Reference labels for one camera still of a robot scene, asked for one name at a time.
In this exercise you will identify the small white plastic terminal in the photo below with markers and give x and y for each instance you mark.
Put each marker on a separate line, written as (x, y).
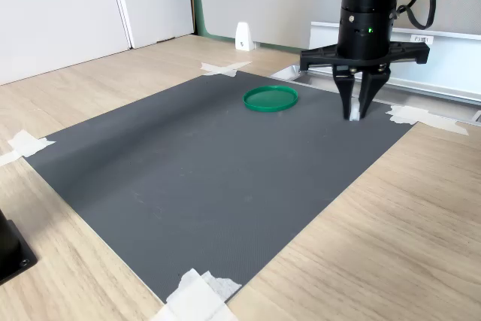
(354, 112)

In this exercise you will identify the round green lid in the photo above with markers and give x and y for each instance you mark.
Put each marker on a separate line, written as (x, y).
(270, 97)

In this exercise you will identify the white tape piece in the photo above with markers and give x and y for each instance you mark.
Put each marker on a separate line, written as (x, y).
(26, 144)
(195, 298)
(225, 68)
(413, 115)

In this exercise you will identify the small white label sticker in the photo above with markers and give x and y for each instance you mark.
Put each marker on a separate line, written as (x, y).
(421, 39)

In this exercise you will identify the dark grey mat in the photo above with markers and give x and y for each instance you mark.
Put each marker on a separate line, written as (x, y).
(206, 185)

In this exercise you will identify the wide white board panel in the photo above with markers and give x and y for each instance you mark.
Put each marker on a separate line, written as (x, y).
(56, 20)

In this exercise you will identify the white partition bracket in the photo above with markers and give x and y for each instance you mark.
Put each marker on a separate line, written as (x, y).
(243, 35)

